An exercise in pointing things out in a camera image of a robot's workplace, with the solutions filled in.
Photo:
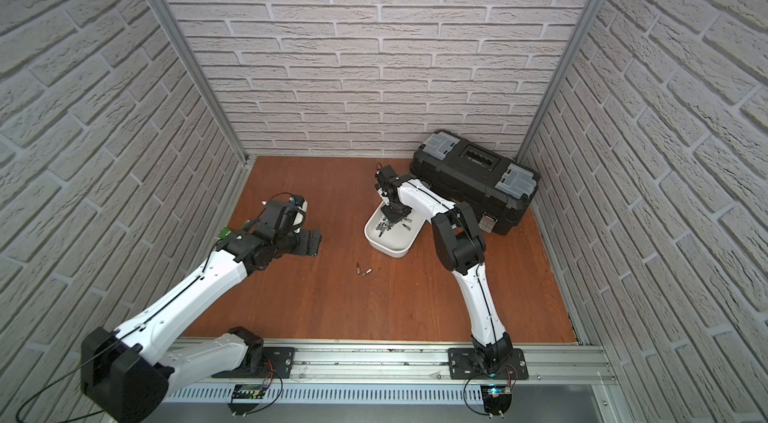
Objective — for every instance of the aluminium corner post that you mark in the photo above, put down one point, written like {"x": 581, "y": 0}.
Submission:
{"x": 574, "y": 44}
{"x": 171, "y": 27}

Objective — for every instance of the controller board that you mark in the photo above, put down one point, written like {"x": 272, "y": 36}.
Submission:
{"x": 247, "y": 399}
{"x": 496, "y": 400}

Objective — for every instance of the right aluminium corner post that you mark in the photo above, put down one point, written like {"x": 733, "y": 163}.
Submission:
{"x": 574, "y": 44}

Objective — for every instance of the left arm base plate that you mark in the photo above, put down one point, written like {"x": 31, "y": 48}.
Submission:
{"x": 270, "y": 362}

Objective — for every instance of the aluminium mounting rail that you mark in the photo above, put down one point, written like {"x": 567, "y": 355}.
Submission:
{"x": 400, "y": 362}

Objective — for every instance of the right controller board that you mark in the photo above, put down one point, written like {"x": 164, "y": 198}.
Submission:
{"x": 496, "y": 400}

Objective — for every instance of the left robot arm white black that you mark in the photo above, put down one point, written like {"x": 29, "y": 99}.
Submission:
{"x": 128, "y": 371}

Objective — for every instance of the white rectangular storage box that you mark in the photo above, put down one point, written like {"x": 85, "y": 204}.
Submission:
{"x": 393, "y": 239}

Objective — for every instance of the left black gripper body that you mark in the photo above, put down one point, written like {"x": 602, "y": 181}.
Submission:
{"x": 306, "y": 243}

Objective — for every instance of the black plastic toolbox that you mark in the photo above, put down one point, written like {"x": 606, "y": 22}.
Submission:
{"x": 496, "y": 187}

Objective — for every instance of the left aluminium corner post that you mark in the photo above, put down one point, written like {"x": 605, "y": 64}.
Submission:
{"x": 171, "y": 27}

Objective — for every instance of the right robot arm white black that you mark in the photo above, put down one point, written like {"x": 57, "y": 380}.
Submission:
{"x": 460, "y": 247}

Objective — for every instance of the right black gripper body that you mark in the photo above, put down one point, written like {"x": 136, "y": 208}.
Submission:
{"x": 395, "y": 212}

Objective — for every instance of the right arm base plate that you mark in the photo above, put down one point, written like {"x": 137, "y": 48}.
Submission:
{"x": 466, "y": 363}

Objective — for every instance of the green toy drill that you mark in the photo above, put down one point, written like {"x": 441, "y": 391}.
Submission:
{"x": 226, "y": 231}

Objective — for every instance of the left controller board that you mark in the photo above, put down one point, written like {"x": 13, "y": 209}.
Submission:
{"x": 247, "y": 399}

